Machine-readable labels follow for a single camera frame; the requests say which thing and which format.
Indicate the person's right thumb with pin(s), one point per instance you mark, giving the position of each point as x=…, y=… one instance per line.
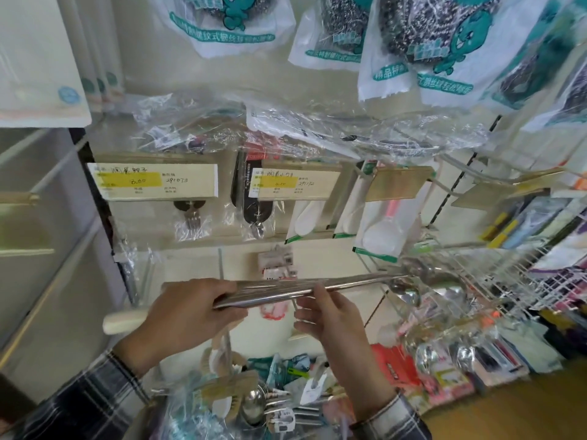
x=306, y=321

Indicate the row of clear wrapped utensils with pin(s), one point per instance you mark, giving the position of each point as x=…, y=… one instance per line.
x=312, y=123

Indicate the pile of colourful packets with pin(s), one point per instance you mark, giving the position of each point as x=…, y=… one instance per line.
x=486, y=348

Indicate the blank beige tag holder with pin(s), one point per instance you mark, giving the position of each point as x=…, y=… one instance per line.
x=399, y=183

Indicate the large white rice spoon packet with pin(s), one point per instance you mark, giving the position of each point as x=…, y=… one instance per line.
x=385, y=233

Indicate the grey metal shelf unit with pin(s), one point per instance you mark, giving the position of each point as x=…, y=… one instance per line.
x=41, y=242

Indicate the red flat packet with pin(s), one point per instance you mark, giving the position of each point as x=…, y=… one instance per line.
x=396, y=368

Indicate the pile of packed kitchen utensils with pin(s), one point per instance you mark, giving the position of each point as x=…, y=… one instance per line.
x=257, y=398

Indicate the small white rice spoon packet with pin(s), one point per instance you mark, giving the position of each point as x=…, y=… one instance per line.
x=305, y=222

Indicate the long beige tag holder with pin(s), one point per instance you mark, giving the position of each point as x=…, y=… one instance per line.
x=509, y=187

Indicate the small white red tag packet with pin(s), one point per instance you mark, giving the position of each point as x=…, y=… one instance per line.
x=276, y=265

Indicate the steel wool scourer packet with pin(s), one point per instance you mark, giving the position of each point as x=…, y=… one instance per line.
x=541, y=50
x=422, y=45
x=220, y=22
x=337, y=31
x=568, y=100

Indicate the steel fork packet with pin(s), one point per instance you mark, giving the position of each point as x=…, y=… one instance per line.
x=192, y=219

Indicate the wide yellow white price tag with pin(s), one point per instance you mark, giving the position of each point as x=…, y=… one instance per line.
x=151, y=180

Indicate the person's right forearm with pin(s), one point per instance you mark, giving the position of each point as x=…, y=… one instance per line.
x=383, y=407

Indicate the large white flat packet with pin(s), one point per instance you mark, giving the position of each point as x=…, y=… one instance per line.
x=36, y=59

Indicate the small steel ladle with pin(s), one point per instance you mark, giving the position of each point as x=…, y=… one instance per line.
x=253, y=405

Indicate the slim white rice spoon packet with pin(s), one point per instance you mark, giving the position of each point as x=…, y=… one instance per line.
x=351, y=210

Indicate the row of white hanging packets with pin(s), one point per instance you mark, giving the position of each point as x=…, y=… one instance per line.
x=98, y=50

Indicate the person's left forearm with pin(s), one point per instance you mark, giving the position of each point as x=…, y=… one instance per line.
x=87, y=398

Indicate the person's right hand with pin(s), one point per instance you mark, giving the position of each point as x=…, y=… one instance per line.
x=341, y=334

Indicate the narrow yellow white price tag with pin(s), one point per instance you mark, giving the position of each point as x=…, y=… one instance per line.
x=298, y=183

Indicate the person's left hand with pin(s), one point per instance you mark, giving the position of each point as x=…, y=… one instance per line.
x=179, y=316

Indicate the person's left thumb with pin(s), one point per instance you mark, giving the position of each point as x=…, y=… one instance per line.
x=231, y=317

